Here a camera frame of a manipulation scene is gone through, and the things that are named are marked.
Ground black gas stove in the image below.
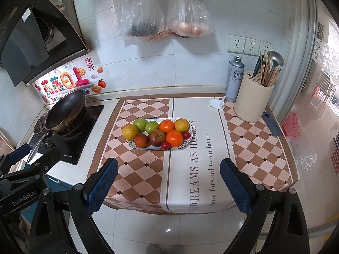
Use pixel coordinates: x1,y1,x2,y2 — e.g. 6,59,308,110
28,104,105,165

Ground clear plastic bag dark contents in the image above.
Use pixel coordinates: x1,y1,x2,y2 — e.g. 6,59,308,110
117,0,167,41

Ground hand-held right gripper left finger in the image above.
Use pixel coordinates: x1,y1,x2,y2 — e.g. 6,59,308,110
28,157,119,254

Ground metal ladle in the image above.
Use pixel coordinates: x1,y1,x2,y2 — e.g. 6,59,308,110
265,50,285,85

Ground colourful wall sticker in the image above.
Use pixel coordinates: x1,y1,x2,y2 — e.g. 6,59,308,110
33,65,108,104

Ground clear plastic bag with eggs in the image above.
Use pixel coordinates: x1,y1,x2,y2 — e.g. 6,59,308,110
165,0,215,39

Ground white crumpled tissue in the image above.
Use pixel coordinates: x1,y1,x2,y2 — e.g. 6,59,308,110
209,96,226,110

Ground white wall socket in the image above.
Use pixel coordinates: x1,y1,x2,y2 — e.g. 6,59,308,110
260,41,273,57
244,37,261,57
227,34,245,55

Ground floral glass plate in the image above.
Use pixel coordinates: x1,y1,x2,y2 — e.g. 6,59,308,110
125,118,193,151

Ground grey spray can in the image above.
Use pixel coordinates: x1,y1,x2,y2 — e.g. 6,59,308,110
225,55,244,103

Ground checked printed table mat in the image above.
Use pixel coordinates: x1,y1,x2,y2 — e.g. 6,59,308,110
91,93,300,215

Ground bundle of wooden chopsticks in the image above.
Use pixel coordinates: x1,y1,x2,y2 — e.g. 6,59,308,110
258,50,282,87

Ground large orange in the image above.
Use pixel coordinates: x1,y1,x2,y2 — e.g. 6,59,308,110
166,130,184,147

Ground green apple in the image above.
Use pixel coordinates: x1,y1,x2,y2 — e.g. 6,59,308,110
145,121,160,134
133,118,148,132

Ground yellow citrus fruit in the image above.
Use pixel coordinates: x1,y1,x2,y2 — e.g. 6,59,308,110
174,119,190,133
122,124,139,141

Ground dark red apple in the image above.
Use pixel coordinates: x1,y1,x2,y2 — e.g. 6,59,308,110
148,129,167,147

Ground dark frying pan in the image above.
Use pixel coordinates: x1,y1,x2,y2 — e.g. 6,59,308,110
26,89,86,164

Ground cream utensil holder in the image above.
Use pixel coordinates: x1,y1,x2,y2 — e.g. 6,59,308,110
234,70,274,123

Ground patterned glass sliding door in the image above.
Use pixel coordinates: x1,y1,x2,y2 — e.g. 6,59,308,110
275,0,339,233

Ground black range hood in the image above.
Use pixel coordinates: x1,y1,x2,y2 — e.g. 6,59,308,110
0,0,93,88

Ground black knife handle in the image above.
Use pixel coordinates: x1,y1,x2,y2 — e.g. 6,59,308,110
251,55,264,78

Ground reddish brown apple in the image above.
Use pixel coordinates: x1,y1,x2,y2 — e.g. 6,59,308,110
134,134,150,149

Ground blue cupboard front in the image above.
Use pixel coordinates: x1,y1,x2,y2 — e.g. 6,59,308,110
46,173,72,191

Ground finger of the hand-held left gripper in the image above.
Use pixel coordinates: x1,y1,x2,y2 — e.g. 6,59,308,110
7,143,31,166
25,149,62,176

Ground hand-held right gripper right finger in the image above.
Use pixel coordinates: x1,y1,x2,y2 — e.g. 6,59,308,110
220,158,310,254

